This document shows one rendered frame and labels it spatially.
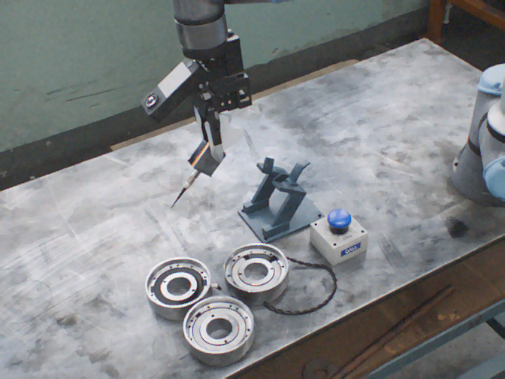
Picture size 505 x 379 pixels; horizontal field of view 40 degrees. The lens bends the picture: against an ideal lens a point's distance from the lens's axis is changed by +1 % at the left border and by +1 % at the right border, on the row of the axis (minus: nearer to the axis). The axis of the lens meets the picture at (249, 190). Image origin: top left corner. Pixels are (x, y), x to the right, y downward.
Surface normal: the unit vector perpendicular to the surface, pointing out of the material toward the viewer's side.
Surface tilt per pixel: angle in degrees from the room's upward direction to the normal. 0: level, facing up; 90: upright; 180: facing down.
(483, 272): 0
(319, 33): 90
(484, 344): 0
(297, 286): 0
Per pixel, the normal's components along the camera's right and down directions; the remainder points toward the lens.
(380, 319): -0.05, -0.75
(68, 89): 0.49, 0.55
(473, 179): -0.74, 0.21
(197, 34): -0.06, 0.64
